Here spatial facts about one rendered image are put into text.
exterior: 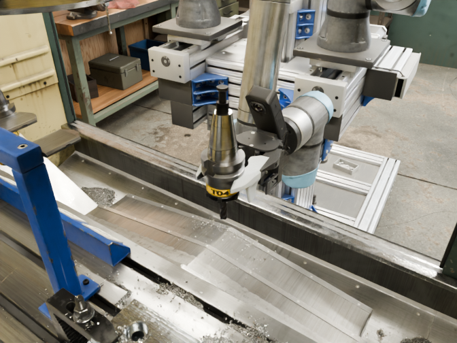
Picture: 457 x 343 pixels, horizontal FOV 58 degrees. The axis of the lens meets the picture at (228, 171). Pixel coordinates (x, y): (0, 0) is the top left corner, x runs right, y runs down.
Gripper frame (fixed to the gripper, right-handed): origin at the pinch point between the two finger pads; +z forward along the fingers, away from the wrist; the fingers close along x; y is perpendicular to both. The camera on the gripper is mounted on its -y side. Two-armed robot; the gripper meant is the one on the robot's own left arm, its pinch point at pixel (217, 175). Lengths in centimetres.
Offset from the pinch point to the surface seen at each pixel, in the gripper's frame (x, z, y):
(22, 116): 34.9, 7.5, -2.7
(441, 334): -37, -38, 52
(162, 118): 187, -183, 116
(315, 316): -11, -22, 46
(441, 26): 37, -439, 73
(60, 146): 21.4, 10.2, -2.6
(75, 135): 22.1, 6.8, -2.7
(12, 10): -5.9, 27.3, -28.2
